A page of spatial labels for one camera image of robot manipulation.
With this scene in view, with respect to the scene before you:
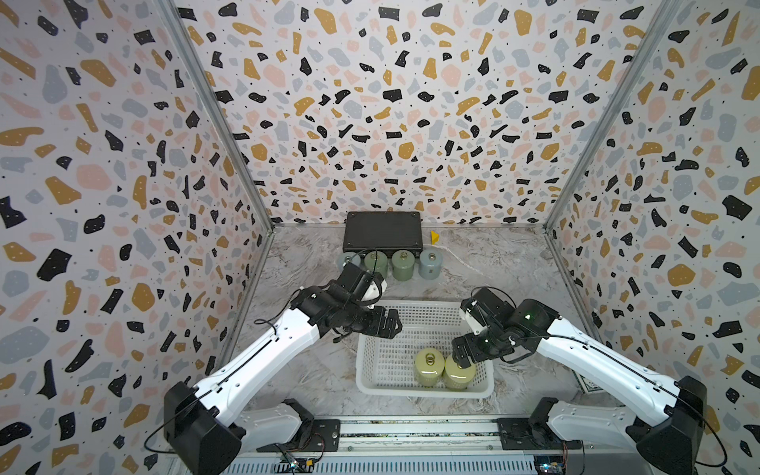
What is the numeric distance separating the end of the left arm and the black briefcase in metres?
0.41

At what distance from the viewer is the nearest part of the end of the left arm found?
2.13 feet

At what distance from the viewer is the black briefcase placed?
109 cm
